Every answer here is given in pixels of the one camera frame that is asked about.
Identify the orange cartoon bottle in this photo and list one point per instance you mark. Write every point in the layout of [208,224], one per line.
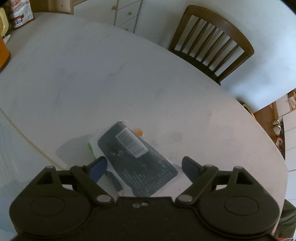
[5,55]

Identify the white shoe cabinet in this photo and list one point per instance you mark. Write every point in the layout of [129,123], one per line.
[284,128]

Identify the white drawer sideboard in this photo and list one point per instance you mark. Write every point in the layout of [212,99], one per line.
[119,13]

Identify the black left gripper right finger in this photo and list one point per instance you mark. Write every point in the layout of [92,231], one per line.
[201,177]

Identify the brown wooden chair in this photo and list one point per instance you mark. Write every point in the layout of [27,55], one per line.
[210,43]

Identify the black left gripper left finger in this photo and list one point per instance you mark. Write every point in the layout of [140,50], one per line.
[85,181]

